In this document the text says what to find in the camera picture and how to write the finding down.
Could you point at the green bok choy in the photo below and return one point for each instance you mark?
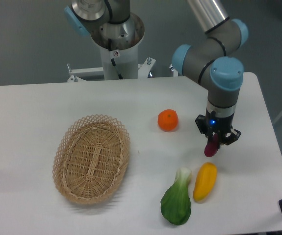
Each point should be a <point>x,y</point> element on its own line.
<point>175,204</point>

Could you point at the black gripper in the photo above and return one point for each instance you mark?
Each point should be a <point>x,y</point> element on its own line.
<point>210,124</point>

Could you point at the woven wicker basket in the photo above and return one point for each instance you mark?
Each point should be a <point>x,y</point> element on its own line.
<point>91,159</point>

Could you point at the orange tangerine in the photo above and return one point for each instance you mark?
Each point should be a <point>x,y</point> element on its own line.
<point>168,120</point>

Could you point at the white metal base frame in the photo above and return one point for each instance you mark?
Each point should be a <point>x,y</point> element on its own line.
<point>113,70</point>

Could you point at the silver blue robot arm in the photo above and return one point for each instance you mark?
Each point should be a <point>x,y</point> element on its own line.
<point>208,65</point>

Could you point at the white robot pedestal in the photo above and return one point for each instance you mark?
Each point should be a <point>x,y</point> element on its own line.
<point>120,41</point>

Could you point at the yellow mango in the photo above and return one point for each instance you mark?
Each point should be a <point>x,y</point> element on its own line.
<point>205,181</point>

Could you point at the purple sweet potato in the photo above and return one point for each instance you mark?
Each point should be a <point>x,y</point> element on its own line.
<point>212,146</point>

